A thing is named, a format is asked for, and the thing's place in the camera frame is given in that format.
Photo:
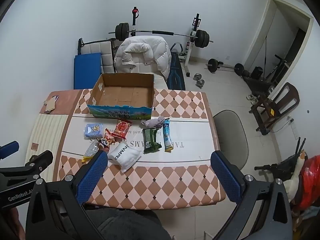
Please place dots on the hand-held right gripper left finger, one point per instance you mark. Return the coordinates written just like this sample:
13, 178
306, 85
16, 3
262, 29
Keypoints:
92, 176

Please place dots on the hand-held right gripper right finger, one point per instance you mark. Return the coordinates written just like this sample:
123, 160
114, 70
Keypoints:
225, 177

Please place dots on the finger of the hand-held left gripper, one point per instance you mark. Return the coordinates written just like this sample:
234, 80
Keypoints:
10, 148
41, 161

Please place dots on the silver packet with yellow ends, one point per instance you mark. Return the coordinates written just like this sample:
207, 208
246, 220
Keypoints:
91, 151

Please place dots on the panda print snack packet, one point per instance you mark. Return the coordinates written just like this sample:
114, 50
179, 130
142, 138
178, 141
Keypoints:
107, 141

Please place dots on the white pillow packet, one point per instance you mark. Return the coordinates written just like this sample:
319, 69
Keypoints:
125, 155

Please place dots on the blue tissue packet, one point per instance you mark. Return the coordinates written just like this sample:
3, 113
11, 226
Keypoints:
93, 130

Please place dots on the red snack packet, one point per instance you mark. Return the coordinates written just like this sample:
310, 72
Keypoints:
122, 129

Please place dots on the green snack packet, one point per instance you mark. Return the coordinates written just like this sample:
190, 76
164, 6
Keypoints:
150, 141

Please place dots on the printed cardboard box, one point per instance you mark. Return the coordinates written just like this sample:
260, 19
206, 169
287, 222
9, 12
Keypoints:
120, 112

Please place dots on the light blue snack packet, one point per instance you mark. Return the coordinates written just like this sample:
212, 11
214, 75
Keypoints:
167, 135

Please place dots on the grey purple cloth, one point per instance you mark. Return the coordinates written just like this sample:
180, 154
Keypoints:
152, 123

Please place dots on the person's left forearm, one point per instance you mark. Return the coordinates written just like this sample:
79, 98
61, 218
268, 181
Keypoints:
15, 226

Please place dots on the beige shell chair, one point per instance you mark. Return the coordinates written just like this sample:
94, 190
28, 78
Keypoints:
232, 135

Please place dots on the black scooter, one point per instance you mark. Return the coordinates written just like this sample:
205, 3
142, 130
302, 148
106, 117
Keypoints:
277, 166

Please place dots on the cardboard scrap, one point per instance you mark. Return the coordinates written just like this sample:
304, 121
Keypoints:
50, 105

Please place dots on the person's dark fleece trousers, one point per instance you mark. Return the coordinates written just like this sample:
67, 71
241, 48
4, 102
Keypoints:
125, 226

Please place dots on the white goose plush toy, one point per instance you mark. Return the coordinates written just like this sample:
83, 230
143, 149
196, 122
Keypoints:
297, 172

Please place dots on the black router antennas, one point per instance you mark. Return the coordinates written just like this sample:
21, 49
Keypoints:
300, 145

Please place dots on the pair of white shoes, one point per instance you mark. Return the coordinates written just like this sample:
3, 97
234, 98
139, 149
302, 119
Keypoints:
252, 98

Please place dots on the red plastic bag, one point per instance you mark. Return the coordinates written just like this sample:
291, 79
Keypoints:
311, 180

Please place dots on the chrome dumbbell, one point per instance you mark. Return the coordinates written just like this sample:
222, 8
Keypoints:
200, 83
197, 76

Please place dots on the dark wooden chair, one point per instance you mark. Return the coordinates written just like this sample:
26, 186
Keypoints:
287, 97

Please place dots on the blue folded mat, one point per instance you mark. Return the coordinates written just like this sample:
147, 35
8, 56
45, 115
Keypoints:
86, 70

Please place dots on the black speaker box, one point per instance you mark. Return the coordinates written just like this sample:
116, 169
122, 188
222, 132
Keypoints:
256, 72

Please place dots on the small barbell with black plates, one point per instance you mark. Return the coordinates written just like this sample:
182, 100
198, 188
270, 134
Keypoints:
213, 65

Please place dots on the black weight bench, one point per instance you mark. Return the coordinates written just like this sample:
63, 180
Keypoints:
176, 72

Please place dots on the white padded chair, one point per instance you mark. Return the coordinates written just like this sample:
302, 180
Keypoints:
96, 47

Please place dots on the white puffer jacket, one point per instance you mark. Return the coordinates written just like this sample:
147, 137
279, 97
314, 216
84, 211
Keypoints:
142, 55

